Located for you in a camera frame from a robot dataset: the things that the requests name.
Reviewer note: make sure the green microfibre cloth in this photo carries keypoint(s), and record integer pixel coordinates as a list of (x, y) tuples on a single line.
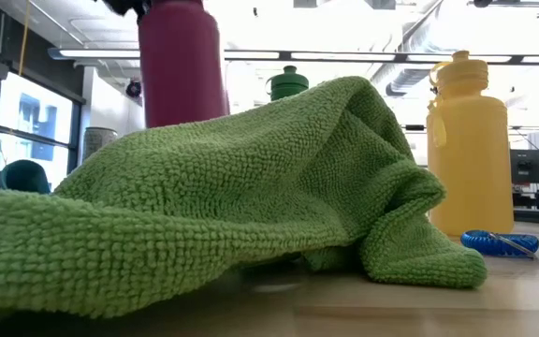
[(204, 210)]

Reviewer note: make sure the large dark-framed window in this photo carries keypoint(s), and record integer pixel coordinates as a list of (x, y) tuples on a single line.
[(35, 112)]

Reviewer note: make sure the green sports bottle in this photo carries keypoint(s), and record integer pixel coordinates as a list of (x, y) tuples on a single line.
[(288, 84)]

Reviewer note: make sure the purple sports bottle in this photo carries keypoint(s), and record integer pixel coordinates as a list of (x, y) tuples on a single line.
[(180, 70)]

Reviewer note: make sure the yellow sports bottle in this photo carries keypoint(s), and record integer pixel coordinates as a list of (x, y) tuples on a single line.
[(468, 140)]

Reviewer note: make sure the black ceiling spotlight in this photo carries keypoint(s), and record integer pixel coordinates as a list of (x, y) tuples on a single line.
[(134, 88)]

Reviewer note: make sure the teal microfibre cloth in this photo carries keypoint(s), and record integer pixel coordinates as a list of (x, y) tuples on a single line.
[(24, 177)]

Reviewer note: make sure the grey metal can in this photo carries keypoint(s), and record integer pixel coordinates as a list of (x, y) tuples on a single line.
[(97, 140)]

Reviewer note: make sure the black computer monitor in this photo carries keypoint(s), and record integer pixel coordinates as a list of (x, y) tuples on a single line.
[(530, 166)]

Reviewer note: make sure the blue coil keyring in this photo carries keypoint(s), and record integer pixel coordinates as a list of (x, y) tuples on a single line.
[(480, 243)]

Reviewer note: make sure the silver ceiling duct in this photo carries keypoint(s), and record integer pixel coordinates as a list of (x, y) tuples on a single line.
[(405, 79)]

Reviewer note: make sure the long ceiling light bar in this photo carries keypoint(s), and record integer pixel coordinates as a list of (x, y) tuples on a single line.
[(96, 54)]

